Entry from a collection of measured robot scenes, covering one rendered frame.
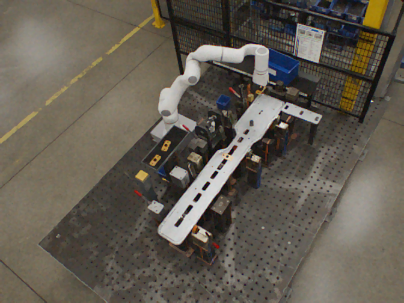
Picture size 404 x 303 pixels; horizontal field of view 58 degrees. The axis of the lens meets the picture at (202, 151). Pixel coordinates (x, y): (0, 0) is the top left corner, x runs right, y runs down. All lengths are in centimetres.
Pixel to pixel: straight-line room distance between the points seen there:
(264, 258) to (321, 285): 85
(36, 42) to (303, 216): 466
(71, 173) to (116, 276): 174
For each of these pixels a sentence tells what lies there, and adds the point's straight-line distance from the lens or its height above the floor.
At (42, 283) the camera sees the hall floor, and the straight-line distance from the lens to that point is 365.
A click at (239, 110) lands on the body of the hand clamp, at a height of 98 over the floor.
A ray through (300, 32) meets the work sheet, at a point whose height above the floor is 137.
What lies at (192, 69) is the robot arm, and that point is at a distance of 242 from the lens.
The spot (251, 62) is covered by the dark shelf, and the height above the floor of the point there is 103.
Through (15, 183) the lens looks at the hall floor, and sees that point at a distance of 433.
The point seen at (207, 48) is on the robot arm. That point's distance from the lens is 236.
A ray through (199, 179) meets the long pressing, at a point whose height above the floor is 100.
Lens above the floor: 308
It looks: 53 degrees down
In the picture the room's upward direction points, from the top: 9 degrees counter-clockwise
